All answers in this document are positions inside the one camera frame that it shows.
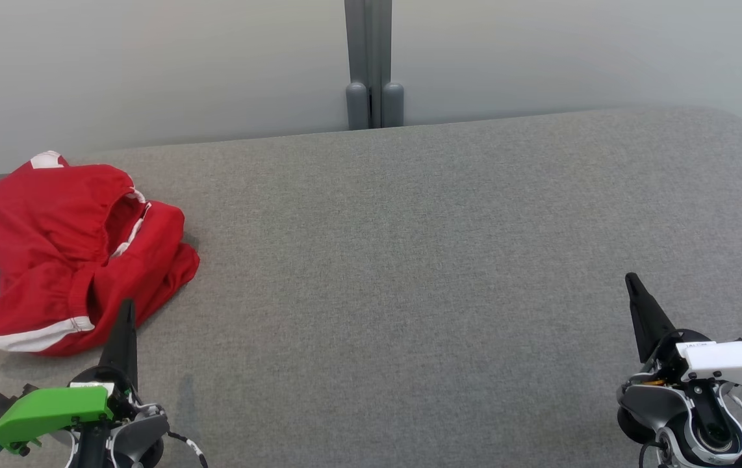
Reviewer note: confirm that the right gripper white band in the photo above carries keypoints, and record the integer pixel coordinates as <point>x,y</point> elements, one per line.
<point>728,364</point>

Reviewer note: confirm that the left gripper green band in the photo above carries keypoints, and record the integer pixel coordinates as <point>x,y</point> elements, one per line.
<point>52,409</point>

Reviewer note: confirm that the red basketball jersey white sleeves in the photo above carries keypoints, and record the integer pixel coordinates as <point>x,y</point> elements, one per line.
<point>156,260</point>

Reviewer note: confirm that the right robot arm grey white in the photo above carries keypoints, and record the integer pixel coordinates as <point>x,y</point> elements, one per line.
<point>650,403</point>

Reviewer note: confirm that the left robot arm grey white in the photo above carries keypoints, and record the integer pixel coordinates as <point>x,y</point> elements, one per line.
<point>143,432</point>

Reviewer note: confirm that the grey cylindrical post foot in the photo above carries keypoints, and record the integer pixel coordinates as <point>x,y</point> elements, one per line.
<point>357,107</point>
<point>393,105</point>

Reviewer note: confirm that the grey vertical partition post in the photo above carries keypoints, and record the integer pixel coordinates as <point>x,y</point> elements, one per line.
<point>374,39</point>

